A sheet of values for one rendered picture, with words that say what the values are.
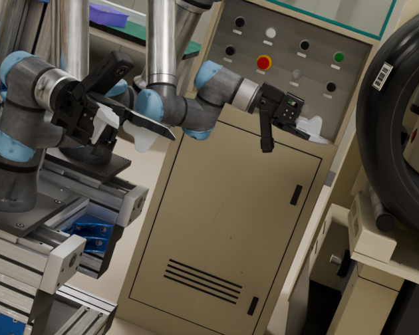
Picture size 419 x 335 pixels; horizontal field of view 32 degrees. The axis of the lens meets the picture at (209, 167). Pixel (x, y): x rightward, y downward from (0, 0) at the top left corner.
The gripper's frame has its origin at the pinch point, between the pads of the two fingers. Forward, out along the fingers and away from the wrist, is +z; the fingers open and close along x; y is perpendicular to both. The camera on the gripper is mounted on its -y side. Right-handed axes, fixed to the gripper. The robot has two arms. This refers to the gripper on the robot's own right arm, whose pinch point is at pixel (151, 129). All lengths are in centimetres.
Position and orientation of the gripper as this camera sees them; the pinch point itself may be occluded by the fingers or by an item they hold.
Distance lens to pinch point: 117.8
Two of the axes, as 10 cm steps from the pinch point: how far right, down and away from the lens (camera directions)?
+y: -4.0, 9.1, 1.5
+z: 7.4, 4.1, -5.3
